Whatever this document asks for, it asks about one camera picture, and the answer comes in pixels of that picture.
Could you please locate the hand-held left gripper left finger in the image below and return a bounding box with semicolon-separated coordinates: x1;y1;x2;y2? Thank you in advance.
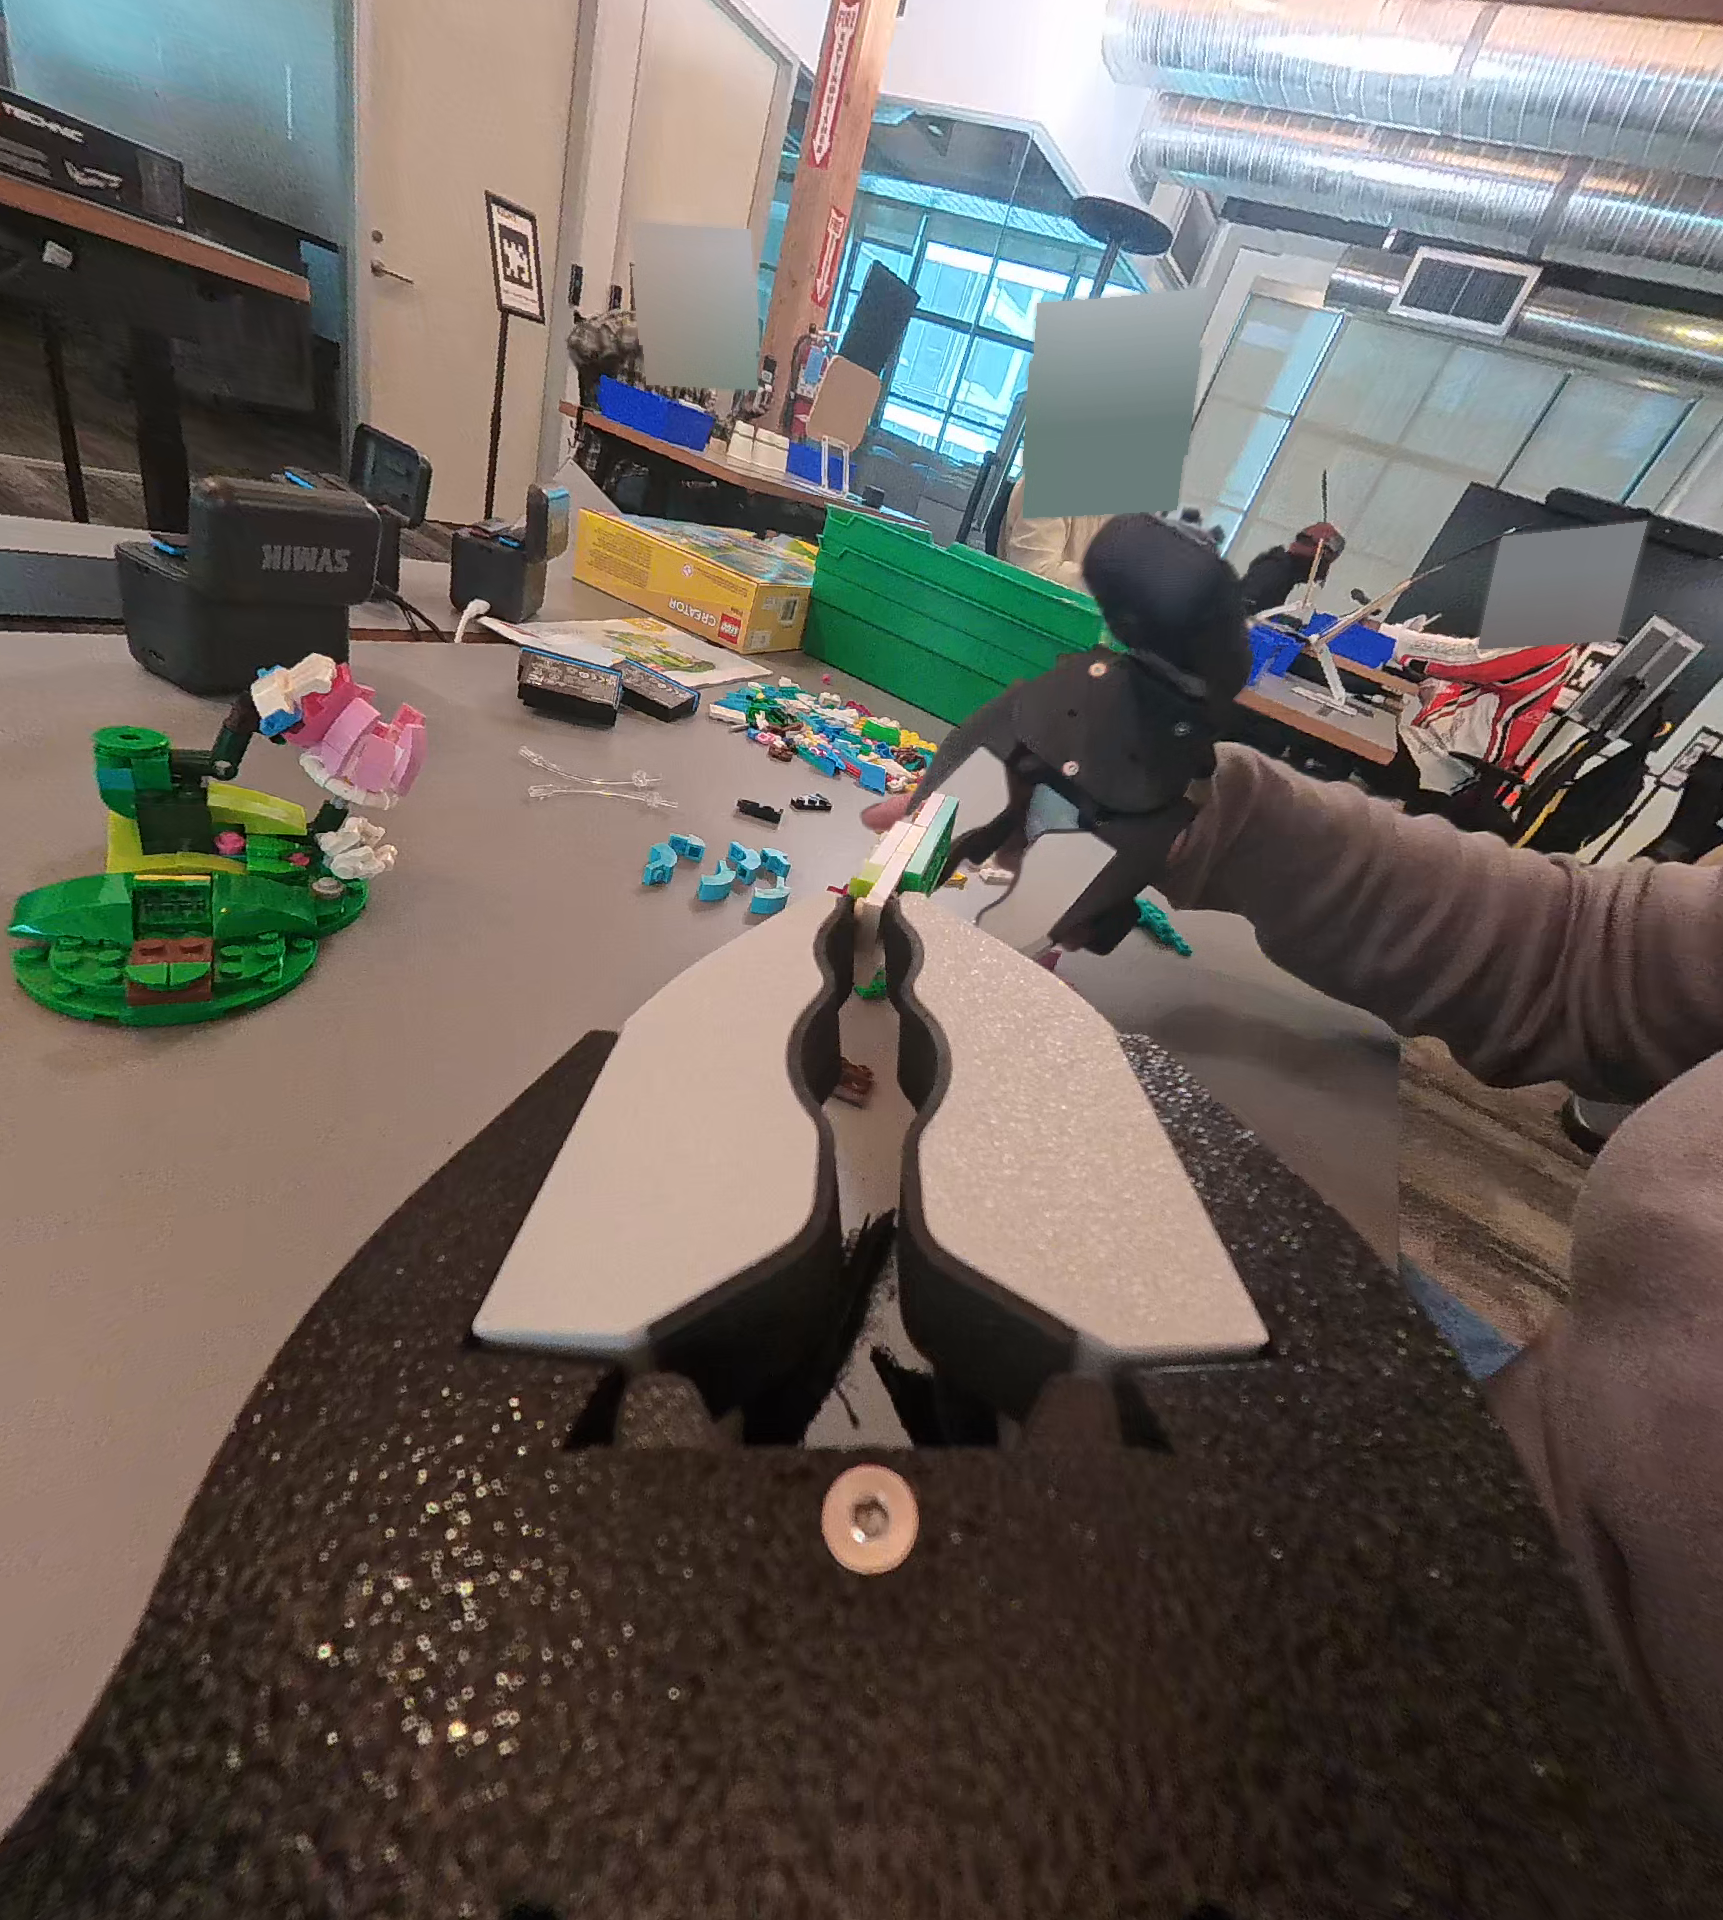
474;900;863;1449

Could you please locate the person's right forearm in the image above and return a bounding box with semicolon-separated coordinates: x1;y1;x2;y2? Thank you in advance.
1158;742;1723;1107

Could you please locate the black floor lamp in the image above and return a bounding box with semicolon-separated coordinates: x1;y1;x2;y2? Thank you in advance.
1072;195;1178;302

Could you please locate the cluster of teal curved bricks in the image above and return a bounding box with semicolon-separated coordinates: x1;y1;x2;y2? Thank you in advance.
641;832;796;919

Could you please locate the white and lime lego assembly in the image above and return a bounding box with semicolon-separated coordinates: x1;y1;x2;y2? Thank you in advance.
850;817;938;919

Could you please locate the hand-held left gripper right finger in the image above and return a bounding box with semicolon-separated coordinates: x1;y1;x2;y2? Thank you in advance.
891;894;1271;1449

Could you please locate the stack of green plastic trays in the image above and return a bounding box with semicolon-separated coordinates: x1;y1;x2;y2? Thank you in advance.
802;504;1115;732

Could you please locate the black panel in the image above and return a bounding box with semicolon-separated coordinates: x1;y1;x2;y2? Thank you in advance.
838;261;927;379

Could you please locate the pile of mixed lego pieces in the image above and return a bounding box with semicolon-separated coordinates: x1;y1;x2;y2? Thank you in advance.
711;678;941;792

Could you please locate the black battery charger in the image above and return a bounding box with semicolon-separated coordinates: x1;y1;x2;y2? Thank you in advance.
448;483;573;624
351;424;431;529

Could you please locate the wooden pillar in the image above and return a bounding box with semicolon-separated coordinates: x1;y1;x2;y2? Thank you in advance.
762;0;906;436

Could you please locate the red and white cloth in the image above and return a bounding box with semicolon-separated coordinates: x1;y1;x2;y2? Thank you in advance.
1408;637;1628;741

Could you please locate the narrow silver ventilation duct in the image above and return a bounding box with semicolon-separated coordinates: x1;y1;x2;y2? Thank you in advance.
1322;247;1723;404

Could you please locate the tan cardboard sheet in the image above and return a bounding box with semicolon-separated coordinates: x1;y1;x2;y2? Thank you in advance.
805;354;886;447

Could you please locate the lego instruction booklet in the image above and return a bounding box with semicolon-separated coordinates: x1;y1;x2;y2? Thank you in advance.
478;615;773;694

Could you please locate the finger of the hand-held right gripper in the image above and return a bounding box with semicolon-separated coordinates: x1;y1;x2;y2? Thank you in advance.
861;674;1074;839

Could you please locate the white vent grille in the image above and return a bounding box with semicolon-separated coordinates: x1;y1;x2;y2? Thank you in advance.
1390;247;1541;338

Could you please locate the wooden background table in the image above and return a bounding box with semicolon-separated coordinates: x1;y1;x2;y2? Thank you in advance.
562;397;982;528

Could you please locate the blue plastic bin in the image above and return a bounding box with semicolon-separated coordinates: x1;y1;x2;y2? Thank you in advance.
596;375;719;452
1244;622;1403;680

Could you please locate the black lego box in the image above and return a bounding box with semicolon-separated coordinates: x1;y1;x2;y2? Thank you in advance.
0;66;188;231

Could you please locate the wide silver ventilation duct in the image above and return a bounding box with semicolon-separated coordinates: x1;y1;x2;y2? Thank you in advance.
1138;89;1723;279
1106;0;1723;173

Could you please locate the tag sign stand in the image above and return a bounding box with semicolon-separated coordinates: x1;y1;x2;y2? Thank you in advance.
483;191;548;519

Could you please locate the lego flower model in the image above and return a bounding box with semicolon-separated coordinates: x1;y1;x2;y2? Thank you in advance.
9;655;431;1029

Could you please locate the cream door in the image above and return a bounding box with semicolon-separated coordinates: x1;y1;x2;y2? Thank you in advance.
351;0;600;528

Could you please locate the yellow lego box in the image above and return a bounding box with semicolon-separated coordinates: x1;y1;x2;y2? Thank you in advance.
571;506;818;656

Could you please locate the wooden side desk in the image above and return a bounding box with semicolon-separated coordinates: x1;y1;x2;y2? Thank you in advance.
0;132;315;529

